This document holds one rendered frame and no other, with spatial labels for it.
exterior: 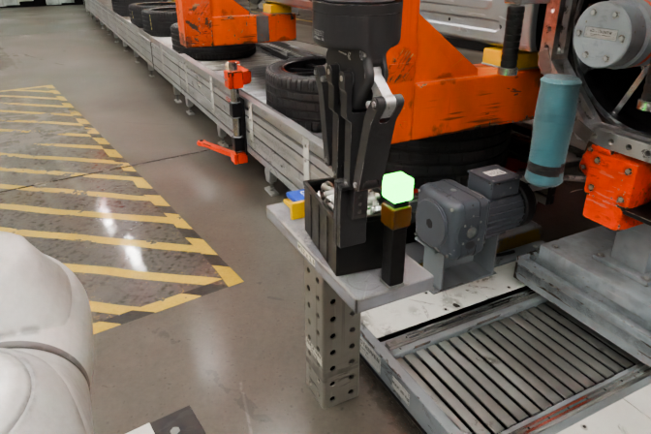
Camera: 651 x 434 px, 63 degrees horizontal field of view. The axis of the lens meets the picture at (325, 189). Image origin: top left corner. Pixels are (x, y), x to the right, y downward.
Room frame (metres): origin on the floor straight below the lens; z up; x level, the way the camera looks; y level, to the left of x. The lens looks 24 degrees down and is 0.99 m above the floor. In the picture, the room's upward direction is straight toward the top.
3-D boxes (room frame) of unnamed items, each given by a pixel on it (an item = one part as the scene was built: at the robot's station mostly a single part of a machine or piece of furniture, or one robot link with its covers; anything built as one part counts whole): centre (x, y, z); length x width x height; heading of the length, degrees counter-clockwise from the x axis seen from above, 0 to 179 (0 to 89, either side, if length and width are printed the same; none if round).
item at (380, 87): (0.43, -0.04, 0.90); 0.05 x 0.02 x 0.05; 25
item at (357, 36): (0.47, -0.03, 0.92); 0.08 x 0.07 x 0.09; 25
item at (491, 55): (1.68, -0.59, 0.71); 0.14 x 0.14 x 0.05; 27
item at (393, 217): (0.81, -0.12, 0.59); 0.04 x 0.04 x 0.04; 27
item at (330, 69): (0.48, -0.02, 0.85); 0.04 x 0.01 x 0.11; 115
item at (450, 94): (1.60, -0.43, 0.69); 0.52 x 0.17 x 0.35; 117
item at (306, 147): (2.58, 0.41, 0.28); 2.47 x 0.09 x 0.22; 27
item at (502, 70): (1.21, -0.41, 0.83); 0.04 x 0.04 x 0.16
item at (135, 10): (6.34, 1.89, 0.39); 0.66 x 0.66 x 0.24
